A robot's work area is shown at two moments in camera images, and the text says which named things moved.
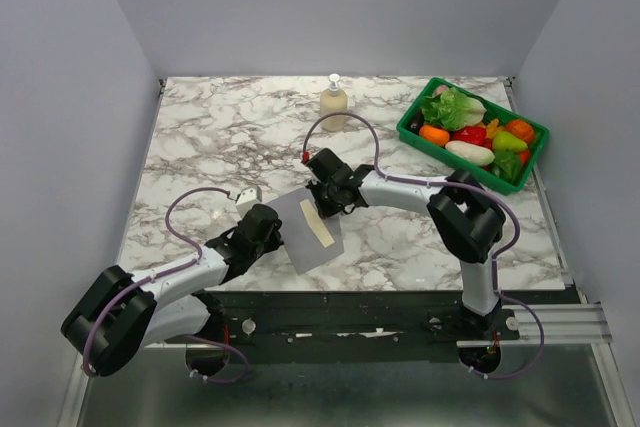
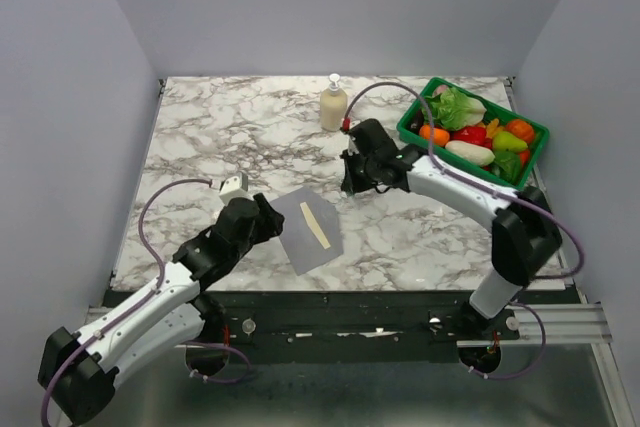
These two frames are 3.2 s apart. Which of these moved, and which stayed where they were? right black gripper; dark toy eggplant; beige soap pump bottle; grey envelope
Moved: right black gripper
Stayed: beige soap pump bottle; dark toy eggplant; grey envelope
